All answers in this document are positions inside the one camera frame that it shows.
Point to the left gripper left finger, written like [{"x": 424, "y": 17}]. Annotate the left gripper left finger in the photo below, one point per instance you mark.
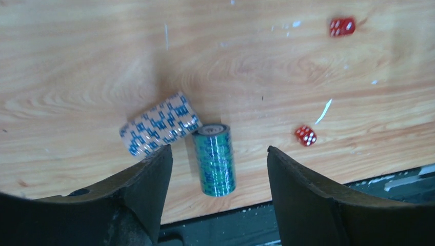
[{"x": 123, "y": 209}]

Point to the teal green chip stack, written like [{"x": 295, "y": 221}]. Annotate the teal green chip stack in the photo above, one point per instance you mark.
[{"x": 214, "y": 155}]

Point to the red die upper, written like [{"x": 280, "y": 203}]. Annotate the red die upper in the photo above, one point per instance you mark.
[{"x": 342, "y": 26}]

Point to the red die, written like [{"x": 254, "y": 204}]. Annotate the red die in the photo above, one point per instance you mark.
[
  {"x": 342, "y": 26},
  {"x": 305, "y": 135}
]

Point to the red die lower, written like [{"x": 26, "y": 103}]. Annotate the red die lower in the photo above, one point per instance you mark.
[{"x": 305, "y": 135}]

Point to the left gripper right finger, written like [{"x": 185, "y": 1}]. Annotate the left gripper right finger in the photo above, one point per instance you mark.
[{"x": 312, "y": 209}]

